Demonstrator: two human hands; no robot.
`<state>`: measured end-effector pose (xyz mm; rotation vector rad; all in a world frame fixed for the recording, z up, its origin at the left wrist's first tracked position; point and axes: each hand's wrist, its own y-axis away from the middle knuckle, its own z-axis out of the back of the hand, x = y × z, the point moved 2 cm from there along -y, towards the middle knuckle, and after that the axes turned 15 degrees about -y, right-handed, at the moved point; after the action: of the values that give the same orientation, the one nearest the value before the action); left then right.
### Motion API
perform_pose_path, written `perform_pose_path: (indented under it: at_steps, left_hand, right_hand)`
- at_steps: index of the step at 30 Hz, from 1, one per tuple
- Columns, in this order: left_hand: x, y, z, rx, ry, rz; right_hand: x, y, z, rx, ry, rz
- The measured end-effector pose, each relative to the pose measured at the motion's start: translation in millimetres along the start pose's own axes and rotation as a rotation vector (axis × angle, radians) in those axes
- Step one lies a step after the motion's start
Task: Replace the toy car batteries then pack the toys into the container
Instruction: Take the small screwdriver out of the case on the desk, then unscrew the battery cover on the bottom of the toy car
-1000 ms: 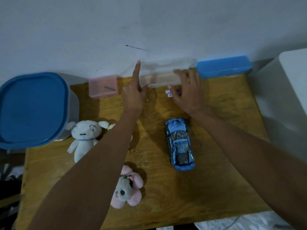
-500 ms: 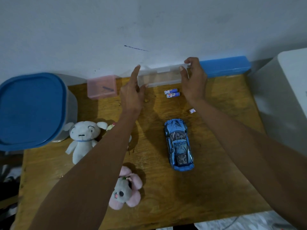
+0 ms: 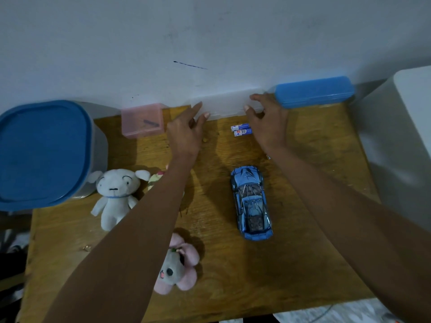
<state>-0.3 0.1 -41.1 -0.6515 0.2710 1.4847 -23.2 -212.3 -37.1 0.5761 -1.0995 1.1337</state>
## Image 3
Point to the person's right hand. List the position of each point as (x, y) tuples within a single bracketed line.
[(271, 127)]

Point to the person's left hand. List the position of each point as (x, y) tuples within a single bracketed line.
[(183, 137)]

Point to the blue white battery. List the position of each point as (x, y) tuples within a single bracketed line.
[(243, 132), (239, 127)]

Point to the small pink plastic case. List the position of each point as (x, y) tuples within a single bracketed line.
[(141, 121)]

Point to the brown striped plush pig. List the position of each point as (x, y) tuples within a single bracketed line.
[(154, 178)]

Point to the translucent white plastic case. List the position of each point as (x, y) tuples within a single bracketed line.
[(225, 104)]

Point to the blue plastic case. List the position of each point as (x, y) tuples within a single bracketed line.
[(313, 92)]

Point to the blue toy car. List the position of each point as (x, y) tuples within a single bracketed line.
[(251, 205)]

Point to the white plush dog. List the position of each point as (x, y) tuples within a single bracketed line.
[(114, 195)]

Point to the pink flower plush panda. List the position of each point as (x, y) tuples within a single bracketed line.
[(188, 259)]

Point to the blue lidded plastic container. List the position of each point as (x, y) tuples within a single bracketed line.
[(43, 154)]

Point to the person's right forearm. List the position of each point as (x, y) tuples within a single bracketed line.
[(353, 225)]

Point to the person's left forearm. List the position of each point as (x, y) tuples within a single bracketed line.
[(134, 248)]

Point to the white cabinet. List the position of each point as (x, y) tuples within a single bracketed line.
[(400, 147)]

